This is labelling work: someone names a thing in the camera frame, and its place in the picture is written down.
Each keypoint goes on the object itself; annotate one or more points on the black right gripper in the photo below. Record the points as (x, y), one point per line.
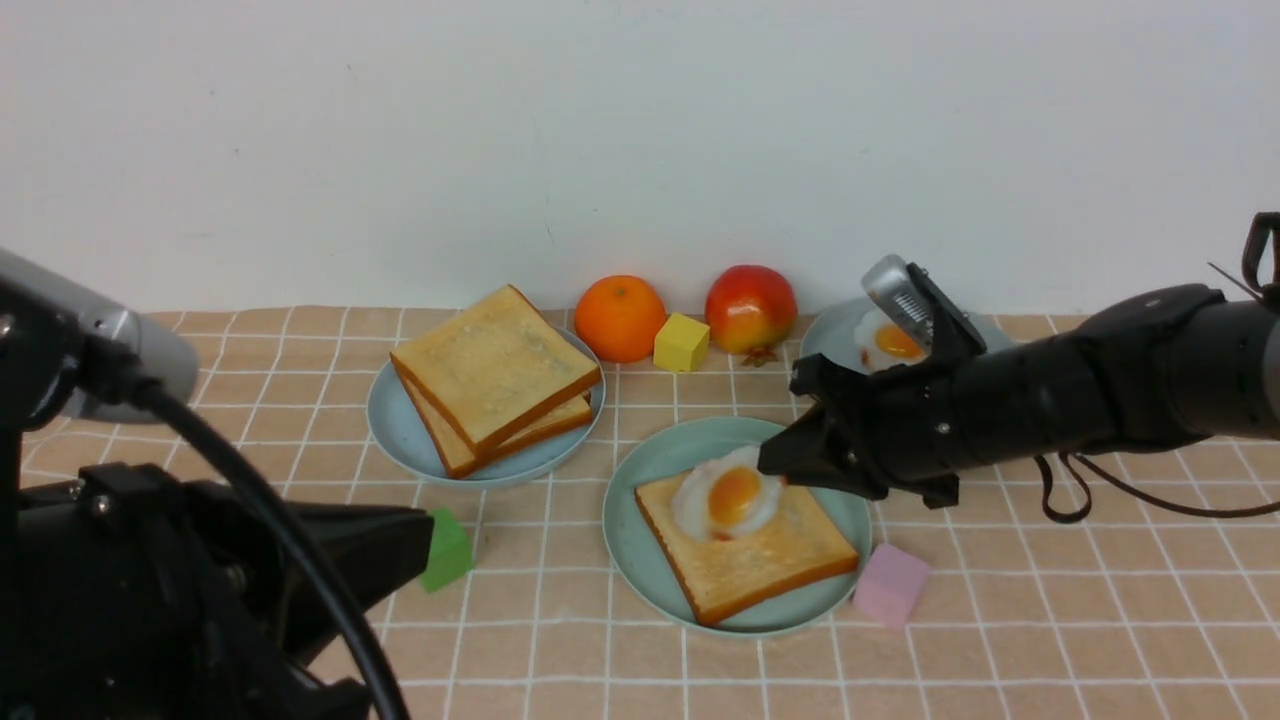
(862, 437)

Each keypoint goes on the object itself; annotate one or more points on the toast slice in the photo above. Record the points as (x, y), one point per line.
(494, 369)
(721, 575)
(460, 461)

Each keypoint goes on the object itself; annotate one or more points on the fried egg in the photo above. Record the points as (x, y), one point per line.
(727, 497)
(880, 344)

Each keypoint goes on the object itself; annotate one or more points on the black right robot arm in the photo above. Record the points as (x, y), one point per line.
(1161, 371)

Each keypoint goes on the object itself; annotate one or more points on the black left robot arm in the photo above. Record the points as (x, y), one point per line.
(130, 594)

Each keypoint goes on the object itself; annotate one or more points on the grey-blue egg plate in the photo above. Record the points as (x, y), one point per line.
(846, 335)

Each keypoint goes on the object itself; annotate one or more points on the pink cube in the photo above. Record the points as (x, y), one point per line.
(890, 585)

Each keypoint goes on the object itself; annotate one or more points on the red pomegranate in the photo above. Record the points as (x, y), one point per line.
(751, 310)

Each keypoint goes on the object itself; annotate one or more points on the yellow cube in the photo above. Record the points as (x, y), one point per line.
(681, 345)

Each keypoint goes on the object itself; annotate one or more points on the teal centre plate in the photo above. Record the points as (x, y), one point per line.
(636, 554)

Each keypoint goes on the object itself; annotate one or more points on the orange fruit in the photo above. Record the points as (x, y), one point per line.
(619, 317)

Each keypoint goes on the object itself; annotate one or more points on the checkered peach tablecloth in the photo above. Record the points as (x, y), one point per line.
(1134, 614)

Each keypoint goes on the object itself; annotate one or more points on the green cube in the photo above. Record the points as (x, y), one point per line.
(450, 552)

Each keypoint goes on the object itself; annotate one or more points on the blue bread plate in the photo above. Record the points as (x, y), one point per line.
(398, 431)

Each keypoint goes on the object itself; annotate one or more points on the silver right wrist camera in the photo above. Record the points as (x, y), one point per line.
(907, 295)

